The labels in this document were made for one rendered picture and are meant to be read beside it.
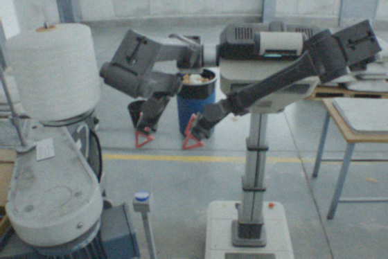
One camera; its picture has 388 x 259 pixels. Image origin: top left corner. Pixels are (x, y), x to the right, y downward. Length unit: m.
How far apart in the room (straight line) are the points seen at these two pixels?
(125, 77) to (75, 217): 0.29
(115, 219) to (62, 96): 0.28
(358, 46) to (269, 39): 0.34
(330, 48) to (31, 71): 0.59
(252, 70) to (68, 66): 0.74
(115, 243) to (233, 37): 0.76
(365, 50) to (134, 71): 0.49
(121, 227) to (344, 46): 0.60
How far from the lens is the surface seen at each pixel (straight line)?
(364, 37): 0.74
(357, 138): 2.17
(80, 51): 0.60
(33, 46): 0.58
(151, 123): 1.08
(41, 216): 0.60
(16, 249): 0.73
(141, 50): 0.66
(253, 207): 1.78
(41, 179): 0.68
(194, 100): 3.12
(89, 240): 0.66
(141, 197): 1.42
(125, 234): 0.68
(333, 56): 0.72
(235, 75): 1.15
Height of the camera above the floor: 1.80
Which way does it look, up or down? 31 degrees down
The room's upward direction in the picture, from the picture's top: 2 degrees counter-clockwise
